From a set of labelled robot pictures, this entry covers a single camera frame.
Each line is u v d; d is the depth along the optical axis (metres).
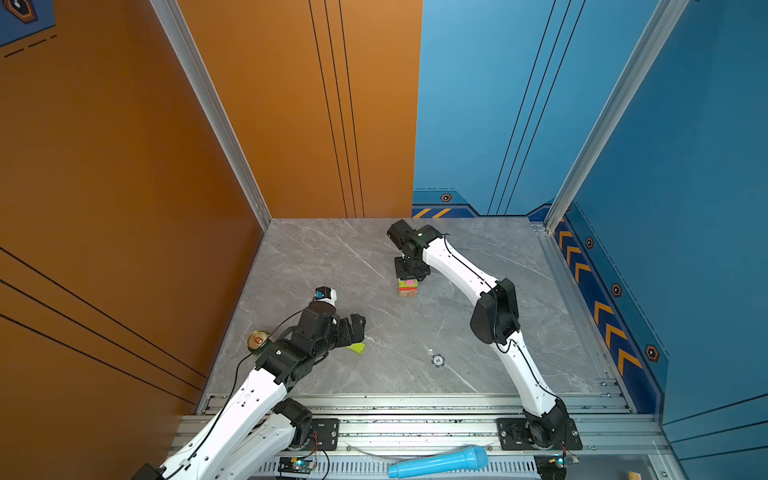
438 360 0.85
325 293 0.68
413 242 0.70
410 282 0.93
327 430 0.75
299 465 0.71
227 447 0.43
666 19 0.70
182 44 0.74
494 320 0.61
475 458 0.67
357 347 0.87
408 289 0.95
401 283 0.94
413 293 0.96
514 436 0.72
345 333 0.68
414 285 0.94
